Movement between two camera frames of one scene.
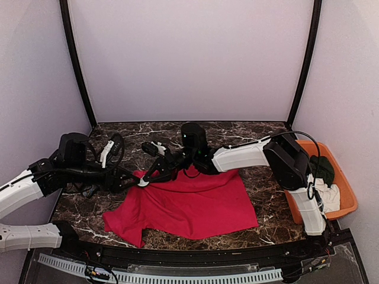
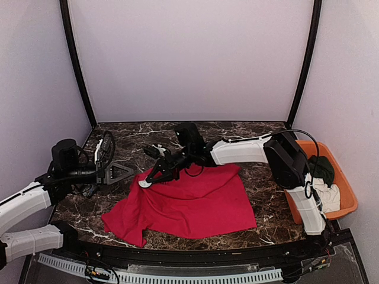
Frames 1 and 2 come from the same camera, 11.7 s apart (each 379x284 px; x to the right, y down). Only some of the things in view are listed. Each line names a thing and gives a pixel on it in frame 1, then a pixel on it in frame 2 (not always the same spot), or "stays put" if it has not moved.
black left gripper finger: [129, 186] → [119, 179]
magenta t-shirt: [185, 201] stays put
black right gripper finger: [157, 163] stays put
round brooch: [143, 183] stays put
